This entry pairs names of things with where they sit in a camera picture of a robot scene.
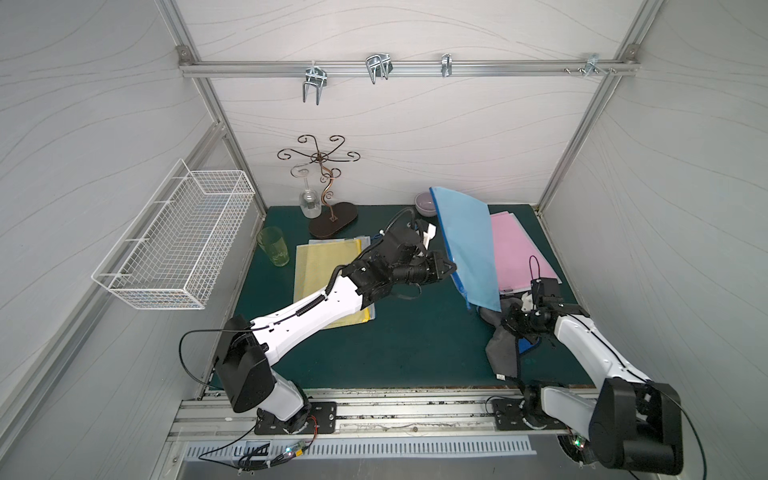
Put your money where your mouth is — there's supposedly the grey blue microfibre cloth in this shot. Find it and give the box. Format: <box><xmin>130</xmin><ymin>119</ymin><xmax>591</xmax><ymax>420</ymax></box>
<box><xmin>477</xmin><ymin>297</ymin><xmax>541</xmax><ymax>380</ymax></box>

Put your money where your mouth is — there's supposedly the pink mesh document bag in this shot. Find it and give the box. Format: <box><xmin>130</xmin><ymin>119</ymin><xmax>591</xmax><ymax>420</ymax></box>
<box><xmin>490</xmin><ymin>211</ymin><xmax>562</xmax><ymax>293</ymax></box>

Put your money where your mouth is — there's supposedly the teal mesh document bag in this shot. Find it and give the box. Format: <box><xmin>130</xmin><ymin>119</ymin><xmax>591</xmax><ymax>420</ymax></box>
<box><xmin>430</xmin><ymin>187</ymin><xmax>501</xmax><ymax>312</ymax></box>

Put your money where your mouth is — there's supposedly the yellow mesh document bag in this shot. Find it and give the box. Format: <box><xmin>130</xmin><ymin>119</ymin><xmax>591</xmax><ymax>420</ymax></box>
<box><xmin>293</xmin><ymin>236</ymin><xmax>371</xmax><ymax>302</ymax></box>

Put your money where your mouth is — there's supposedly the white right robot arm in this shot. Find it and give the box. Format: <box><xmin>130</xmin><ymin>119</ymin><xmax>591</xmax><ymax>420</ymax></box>
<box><xmin>510</xmin><ymin>277</ymin><xmax>684</xmax><ymax>475</ymax></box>

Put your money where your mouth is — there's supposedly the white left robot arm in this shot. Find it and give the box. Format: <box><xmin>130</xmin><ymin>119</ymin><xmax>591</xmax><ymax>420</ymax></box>
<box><xmin>214</xmin><ymin>220</ymin><xmax>457</xmax><ymax>431</ymax></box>

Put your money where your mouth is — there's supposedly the lilac ceramic bowl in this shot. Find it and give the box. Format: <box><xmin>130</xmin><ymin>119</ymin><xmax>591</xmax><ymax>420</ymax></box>
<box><xmin>414</xmin><ymin>191</ymin><xmax>437</xmax><ymax>217</ymax></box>

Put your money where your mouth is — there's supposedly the dark oval stand base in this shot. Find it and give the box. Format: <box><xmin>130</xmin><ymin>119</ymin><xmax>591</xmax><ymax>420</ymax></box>
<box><xmin>277</xmin><ymin>133</ymin><xmax>362</xmax><ymax>240</ymax></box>

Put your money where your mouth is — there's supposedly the hanging wine glass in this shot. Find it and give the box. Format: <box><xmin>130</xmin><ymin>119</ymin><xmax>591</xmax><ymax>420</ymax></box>
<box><xmin>291</xmin><ymin>165</ymin><xmax>322</xmax><ymax>219</ymax></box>

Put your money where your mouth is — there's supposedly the green plastic cup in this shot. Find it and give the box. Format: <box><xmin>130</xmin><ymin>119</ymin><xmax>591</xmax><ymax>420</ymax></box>
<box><xmin>257</xmin><ymin>226</ymin><xmax>290</xmax><ymax>267</ymax></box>

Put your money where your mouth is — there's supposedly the white vent strip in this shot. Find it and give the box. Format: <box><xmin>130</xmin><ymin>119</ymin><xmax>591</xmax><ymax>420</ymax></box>
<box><xmin>184</xmin><ymin>435</ymin><xmax>536</xmax><ymax>464</ymax></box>

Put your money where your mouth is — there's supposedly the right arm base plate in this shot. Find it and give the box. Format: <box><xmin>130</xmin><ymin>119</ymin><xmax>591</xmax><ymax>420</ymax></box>
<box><xmin>484</xmin><ymin>396</ymin><xmax>569</xmax><ymax>433</ymax></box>

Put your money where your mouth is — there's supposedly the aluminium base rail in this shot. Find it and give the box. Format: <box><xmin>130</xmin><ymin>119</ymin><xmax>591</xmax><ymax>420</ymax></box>
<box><xmin>167</xmin><ymin>388</ymin><xmax>661</xmax><ymax>442</ymax></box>

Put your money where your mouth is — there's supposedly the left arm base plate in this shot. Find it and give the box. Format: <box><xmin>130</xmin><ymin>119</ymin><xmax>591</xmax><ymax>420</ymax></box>
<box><xmin>254</xmin><ymin>400</ymin><xmax>338</xmax><ymax>435</ymax></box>

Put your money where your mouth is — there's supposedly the white wire basket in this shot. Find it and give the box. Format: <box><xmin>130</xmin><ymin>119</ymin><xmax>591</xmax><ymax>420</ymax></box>
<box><xmin>91</xmin><ymin>159</ymin><xmax>255</xmax><ymax>310</ymax></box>

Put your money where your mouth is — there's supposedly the aluminium top cross rail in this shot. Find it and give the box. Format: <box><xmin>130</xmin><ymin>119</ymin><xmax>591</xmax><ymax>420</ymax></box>
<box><xmin>179</xmin><ymin>58</ymin><xmax>641</xmax><ymax>79</ymax></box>

